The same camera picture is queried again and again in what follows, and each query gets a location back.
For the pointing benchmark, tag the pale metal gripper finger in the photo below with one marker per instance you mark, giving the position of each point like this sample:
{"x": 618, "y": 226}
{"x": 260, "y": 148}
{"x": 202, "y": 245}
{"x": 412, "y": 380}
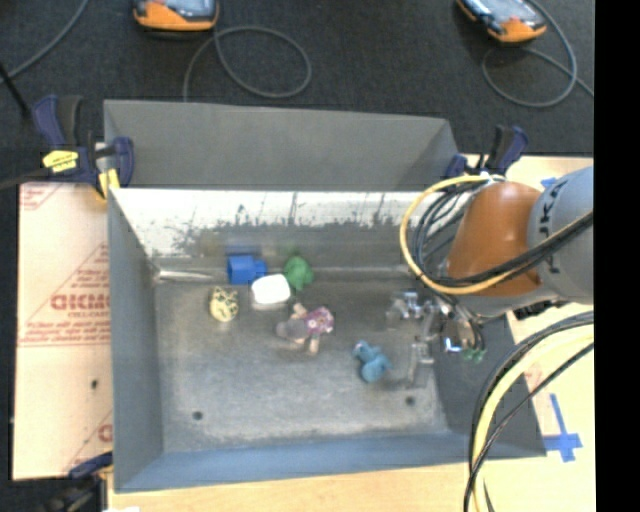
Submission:
{"x": 407, "y": 306}
{"x": 421, "y": 367}

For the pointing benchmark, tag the blue toy animal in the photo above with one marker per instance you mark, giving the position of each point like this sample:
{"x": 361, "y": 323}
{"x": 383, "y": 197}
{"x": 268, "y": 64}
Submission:
{"x": 372, "y": 364}

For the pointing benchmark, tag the purple and pink toy doll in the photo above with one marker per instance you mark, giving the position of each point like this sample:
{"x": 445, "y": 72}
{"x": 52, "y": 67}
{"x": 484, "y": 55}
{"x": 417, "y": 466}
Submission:
{"x": 312, "y": 325}

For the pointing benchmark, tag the white rounded block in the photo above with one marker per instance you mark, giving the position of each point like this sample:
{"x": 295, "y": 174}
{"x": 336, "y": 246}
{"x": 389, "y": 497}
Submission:
{"x": 270, "y": 290}

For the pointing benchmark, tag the grey metal bin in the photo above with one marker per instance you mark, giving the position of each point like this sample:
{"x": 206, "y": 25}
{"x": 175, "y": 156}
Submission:
{"x": 260, "y": 390}

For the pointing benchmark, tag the blue block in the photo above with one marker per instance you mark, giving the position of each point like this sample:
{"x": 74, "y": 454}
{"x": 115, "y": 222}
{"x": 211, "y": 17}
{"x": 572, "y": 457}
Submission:
{"x": 242, "y": 269}

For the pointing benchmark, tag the cream spotted toy animal head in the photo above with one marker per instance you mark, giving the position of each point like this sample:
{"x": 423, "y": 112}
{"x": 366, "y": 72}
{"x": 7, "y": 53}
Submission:
{"x": 224, "y": 303}

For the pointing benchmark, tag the brown cardboard board red print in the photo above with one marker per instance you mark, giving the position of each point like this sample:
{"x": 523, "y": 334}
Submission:
{"x": 60, "y": 310}

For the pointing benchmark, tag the black cylinder on white bracket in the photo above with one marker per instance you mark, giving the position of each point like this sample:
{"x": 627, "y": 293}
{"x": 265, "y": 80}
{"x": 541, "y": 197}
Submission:
{"x": 532, "y": 312}

